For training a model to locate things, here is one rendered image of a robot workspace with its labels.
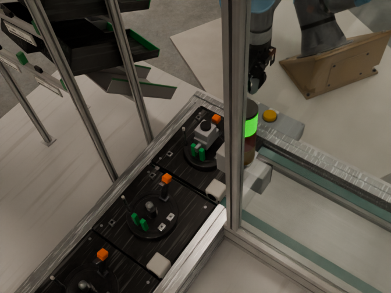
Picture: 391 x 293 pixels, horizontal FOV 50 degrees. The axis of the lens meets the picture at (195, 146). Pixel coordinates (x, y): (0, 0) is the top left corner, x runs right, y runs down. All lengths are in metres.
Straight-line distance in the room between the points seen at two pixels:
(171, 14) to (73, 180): 2.07
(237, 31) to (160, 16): 2.69
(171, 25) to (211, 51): 1.50
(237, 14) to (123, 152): 0.93
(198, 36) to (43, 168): 0.78
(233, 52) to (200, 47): 1.09
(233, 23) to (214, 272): 0.78
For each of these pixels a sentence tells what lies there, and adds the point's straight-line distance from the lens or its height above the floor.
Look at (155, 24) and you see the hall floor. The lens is 3.19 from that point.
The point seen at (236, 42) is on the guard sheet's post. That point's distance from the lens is 0.59.
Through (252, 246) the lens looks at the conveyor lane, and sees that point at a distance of 1.15.
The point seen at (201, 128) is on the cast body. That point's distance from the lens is 1.14.
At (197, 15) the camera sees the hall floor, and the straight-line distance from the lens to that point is 3.21.
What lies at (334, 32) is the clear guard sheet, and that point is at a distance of 0.52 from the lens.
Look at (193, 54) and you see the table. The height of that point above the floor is 0.86.
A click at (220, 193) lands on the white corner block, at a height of 0.99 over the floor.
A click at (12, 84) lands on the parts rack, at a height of 1.15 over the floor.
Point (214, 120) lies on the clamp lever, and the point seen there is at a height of 1.07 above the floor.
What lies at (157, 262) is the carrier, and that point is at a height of 0.99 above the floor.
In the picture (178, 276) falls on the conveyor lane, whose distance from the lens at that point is 1.10.
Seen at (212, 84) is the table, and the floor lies 0.86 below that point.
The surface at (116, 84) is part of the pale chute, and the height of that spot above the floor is 1.19.
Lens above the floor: 2.00
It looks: 56 degrees down
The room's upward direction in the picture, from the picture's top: 7 degrees counter-clockwise
